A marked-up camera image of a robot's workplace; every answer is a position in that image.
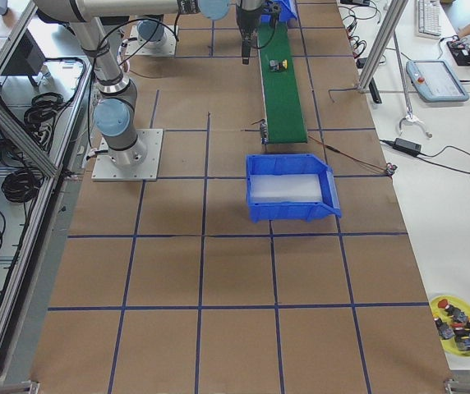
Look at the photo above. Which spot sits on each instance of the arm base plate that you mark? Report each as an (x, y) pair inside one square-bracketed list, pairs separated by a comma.
[(141, 162), (135, 48)]

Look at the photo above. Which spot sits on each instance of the blue bin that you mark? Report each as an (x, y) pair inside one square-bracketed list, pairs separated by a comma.
[(288, 10), (290, 186)]

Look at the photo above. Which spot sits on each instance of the right blue bin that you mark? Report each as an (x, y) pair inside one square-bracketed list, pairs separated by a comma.
[(290, 186)]

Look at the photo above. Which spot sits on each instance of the green conveyor belt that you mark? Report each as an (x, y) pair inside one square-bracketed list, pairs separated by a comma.
[(284, 121)]

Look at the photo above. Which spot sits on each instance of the yellow plate of buttons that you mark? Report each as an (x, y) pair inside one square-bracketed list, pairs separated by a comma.
[(451, 316)]

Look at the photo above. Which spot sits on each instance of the black power adapter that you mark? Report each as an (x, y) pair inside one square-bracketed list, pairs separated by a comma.
[(408, 147)]

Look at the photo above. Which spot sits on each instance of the left blue bin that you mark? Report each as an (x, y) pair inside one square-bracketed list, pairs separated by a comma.
[(288, 10)]

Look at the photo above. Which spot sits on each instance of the yellow push button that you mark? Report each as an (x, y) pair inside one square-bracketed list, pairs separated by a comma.
[(278, 65)]

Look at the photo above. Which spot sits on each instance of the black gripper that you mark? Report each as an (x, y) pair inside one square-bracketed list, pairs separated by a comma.
[(246, 18)]

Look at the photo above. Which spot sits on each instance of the teach pendant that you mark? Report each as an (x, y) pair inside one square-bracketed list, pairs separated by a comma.
[(435, 82)]

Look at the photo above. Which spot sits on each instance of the white keyboard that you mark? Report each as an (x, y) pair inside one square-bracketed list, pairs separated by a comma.
[(427, 19)]

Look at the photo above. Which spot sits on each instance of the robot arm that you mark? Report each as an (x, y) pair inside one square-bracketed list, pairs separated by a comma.
[(151, 33), (115, 113)]

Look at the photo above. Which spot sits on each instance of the aluminium frame post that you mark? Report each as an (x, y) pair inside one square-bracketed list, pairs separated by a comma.
[(385, 32)]

